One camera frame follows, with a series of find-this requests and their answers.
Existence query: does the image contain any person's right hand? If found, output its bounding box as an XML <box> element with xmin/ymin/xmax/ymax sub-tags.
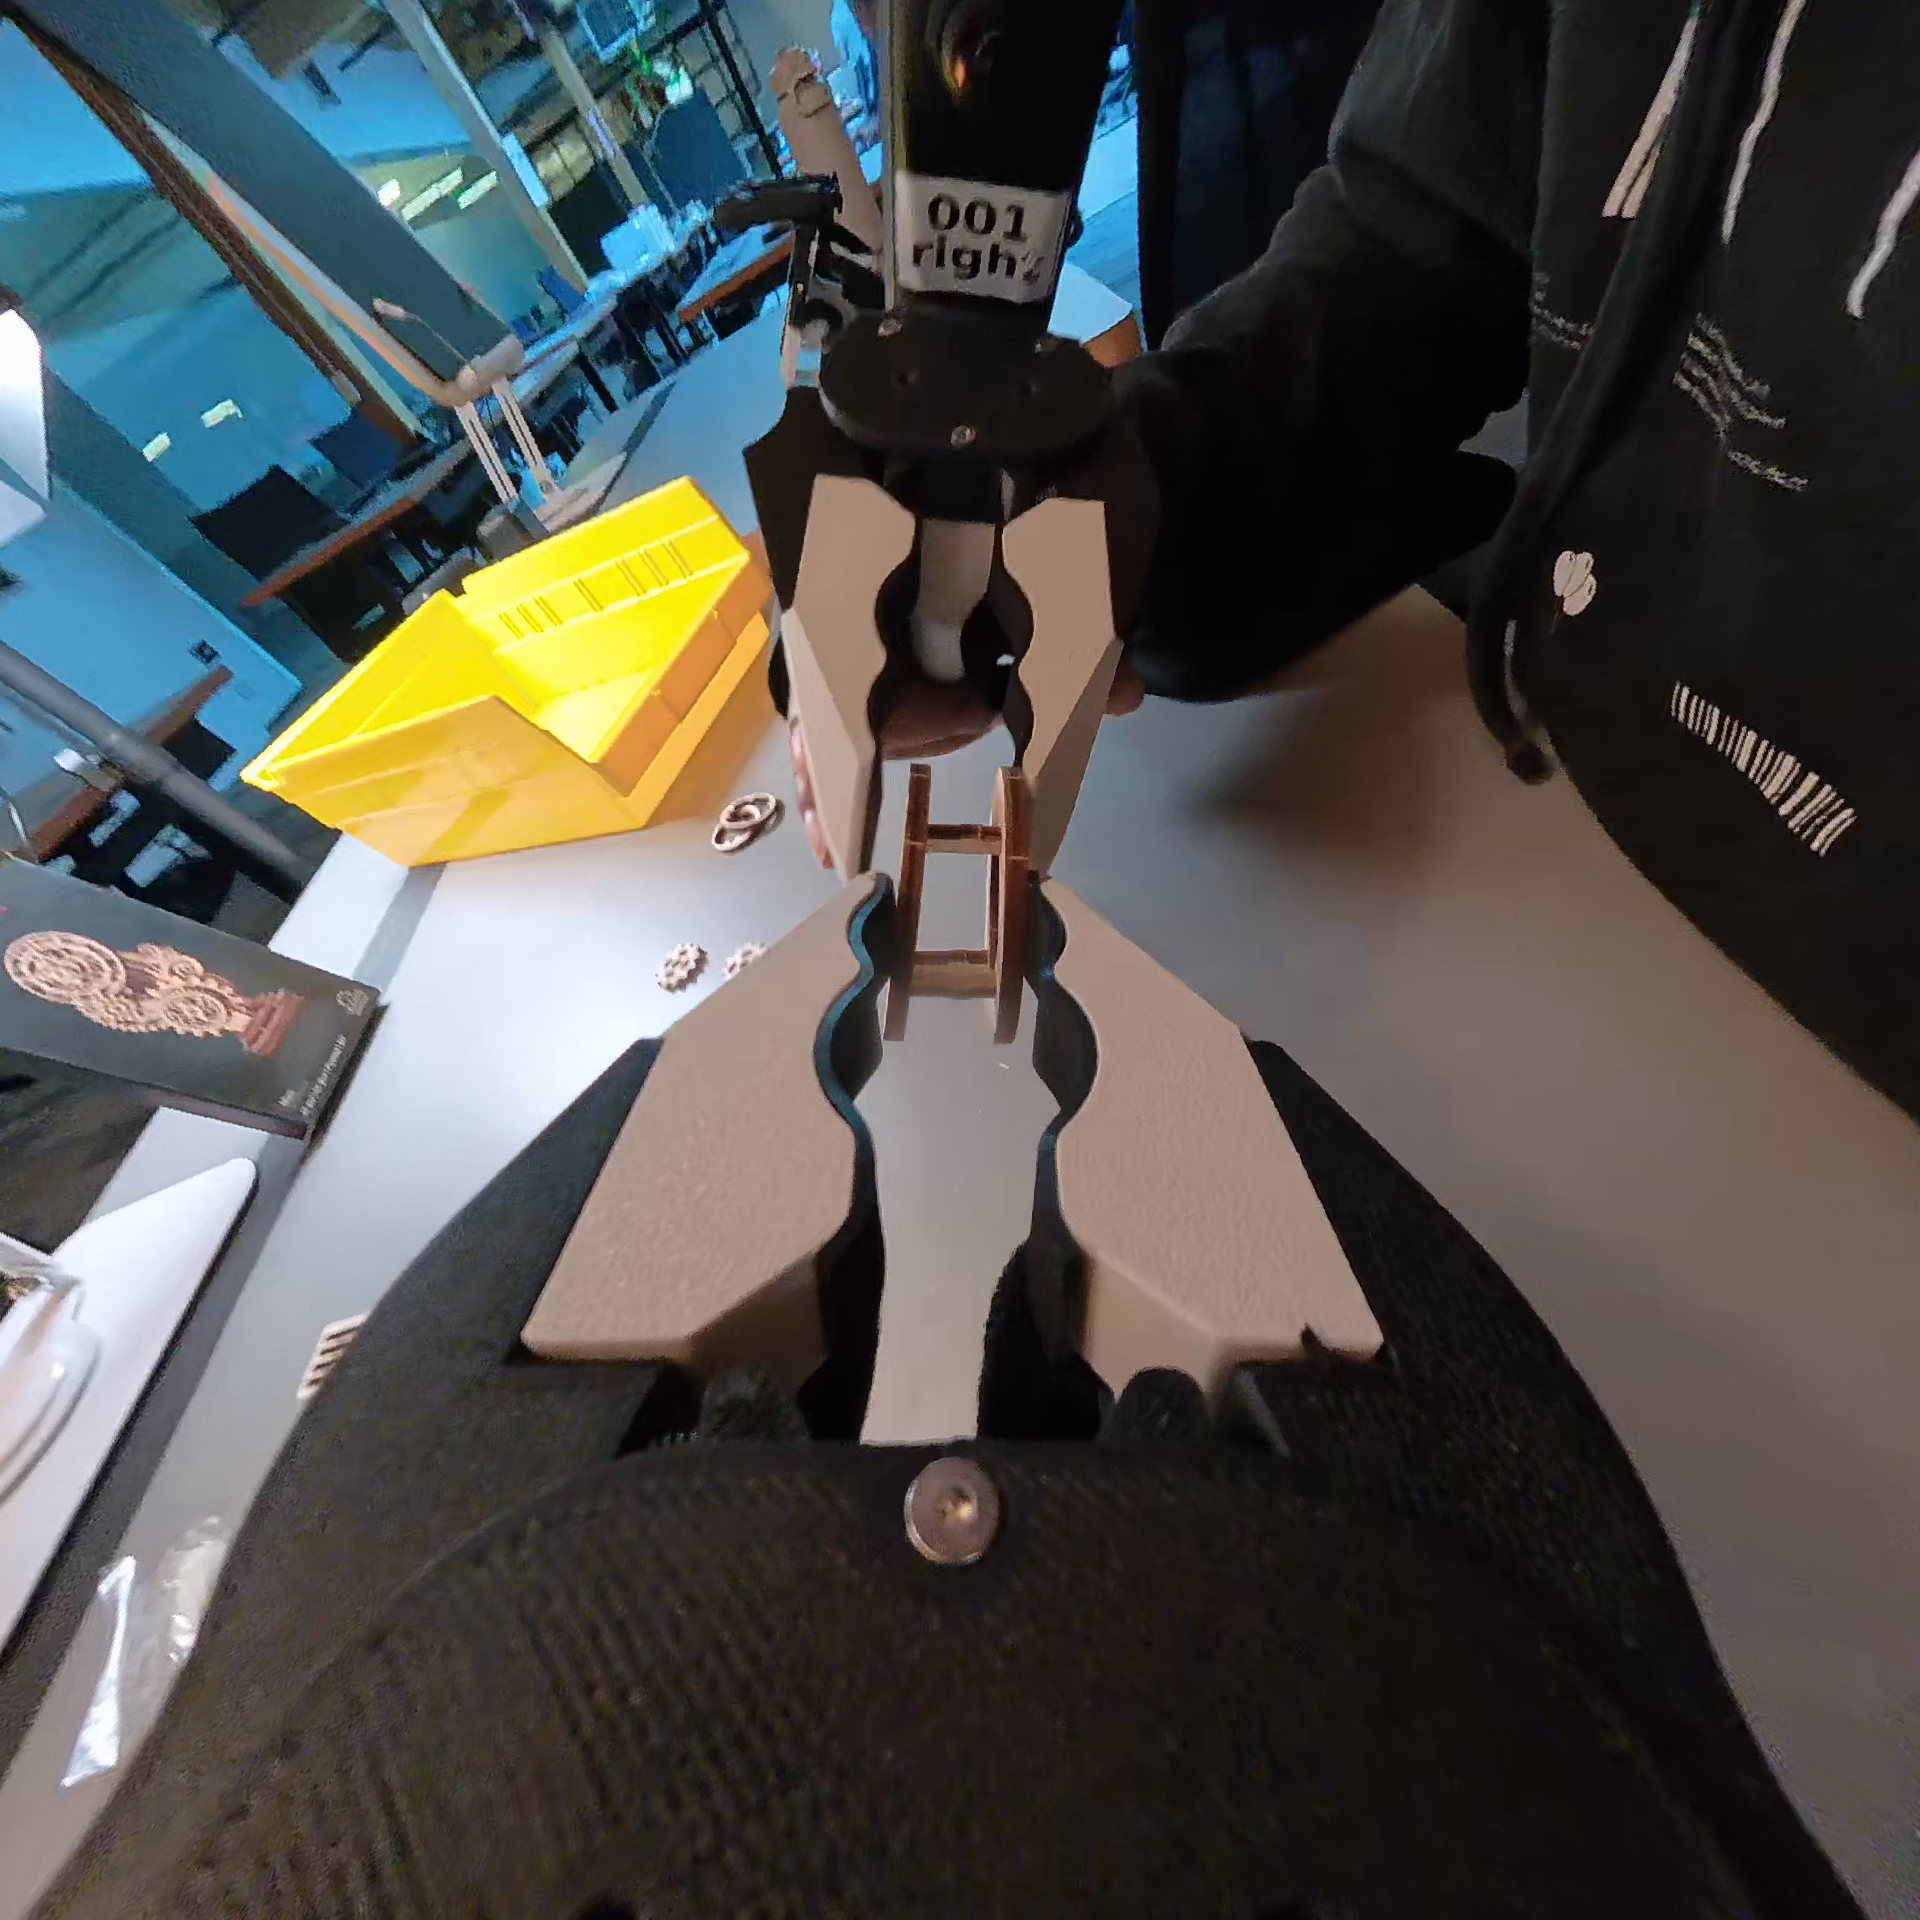
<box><xmin>787</xmin><ymin>661</ymin><xmax>1152</xmax><ymax>873</ymax></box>

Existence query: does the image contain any white angled panel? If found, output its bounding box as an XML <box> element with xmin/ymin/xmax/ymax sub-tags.
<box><xmin>0</xmin><ymin>300</ymin><xmax>56</xmax><ymax>547</ymax></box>

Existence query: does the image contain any black screen on stand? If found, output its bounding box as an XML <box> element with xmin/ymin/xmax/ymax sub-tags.
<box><xmin>6</xmin><ymin>0</ymin><xmax>611</xmax><ymax>534</ymax></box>

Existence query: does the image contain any grey metal pole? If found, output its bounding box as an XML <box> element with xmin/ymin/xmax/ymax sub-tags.
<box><xmin>0</xmin><ymin>645</ymin><xmax>312</xmax><ymax>890</ymax></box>

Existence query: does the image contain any person's right forearm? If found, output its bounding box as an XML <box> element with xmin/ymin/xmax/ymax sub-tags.
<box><xmin>1116</xmin><ymin>0</ymin><xmax>1541</xmax><ymax>709</ymax></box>

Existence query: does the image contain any dark puzzle kit box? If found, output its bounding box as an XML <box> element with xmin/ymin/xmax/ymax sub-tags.
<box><xmin>0</xmin><ymin>854</ymin><xmax>387</xmax><ymax>1143</ymax></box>

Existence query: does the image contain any person's black hoodie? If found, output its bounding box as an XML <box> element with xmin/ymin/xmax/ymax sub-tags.
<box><xmin>1467</xmin><ymin>0</ymin><xmax>1920</xmax><ymax>1120</ymax></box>

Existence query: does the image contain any wooden spool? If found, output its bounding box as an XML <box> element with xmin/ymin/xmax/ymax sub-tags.
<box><xmin>883</xmin><ymin>762</ymin><xmax>1041</xmax><ymax>1048</ymax></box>

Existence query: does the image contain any black white device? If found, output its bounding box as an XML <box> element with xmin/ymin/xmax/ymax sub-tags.
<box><xmin>716</xmin><ymin>173</ymin><xmax>888</xmax><ymax>397</ymax></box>

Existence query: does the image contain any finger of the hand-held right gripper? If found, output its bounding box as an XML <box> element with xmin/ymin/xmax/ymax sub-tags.
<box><xmin>995</xmin><ymin>496</ymin><xmax>1130</xmax><ymax>883</ymax></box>
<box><xmin>780</xmin><ymin>475</ymin><xmax>918</xmax><ymax>883</ymax></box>

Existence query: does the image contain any yellow plastic bin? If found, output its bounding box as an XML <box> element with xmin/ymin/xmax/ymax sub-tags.
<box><xmin>241</xmin><ymin>477</ymin><xmax>774</xmax><ymax>870</ymax></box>

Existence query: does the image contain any clear plastic bag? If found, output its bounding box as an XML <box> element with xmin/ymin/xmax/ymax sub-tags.
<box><xmin>61</xmin><ymin>1515</ymin><xmax>231</xmax><ymax>1789</ymax></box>

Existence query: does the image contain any background wooden desk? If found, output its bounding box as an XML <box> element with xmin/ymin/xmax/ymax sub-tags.
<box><xmin>241</xmin><ymin>434</ymin><xmax>504</xmax><ymax>662</ymax></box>
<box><xmin>675</xmin><ymin>224</ymin><xmax>800</xmax><ymax>329</ymax></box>

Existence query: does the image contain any clear round dish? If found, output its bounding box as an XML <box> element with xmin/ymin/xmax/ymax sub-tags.
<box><xmin>0</xmin><ymin>1237</ymin><xmax>104</xmax><ymax>1502</ymax></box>

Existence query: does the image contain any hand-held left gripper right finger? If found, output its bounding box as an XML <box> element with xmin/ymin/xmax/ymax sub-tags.
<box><xmin>1026</xmin><ymin>874</ymin><xmax>1387</xmax><ymax>1413</ymax></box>

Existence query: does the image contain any white flat device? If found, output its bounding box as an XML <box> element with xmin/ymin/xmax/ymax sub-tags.
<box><xmin>0</xmin><ymin>1155</ymin><xmax>260</xmax><ymax>1640</ymax></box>

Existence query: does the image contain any black office chair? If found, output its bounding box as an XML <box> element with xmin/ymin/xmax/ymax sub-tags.
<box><xmin>192</xmin><ymin>465</ymin><xmax>354</xmax><ymax>580</ymax></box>

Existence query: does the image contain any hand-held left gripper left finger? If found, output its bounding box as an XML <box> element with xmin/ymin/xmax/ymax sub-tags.
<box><xmin>517</xmin><ymin>874</ymin><xmax>891</xmax><ymax>1375</ymax></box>

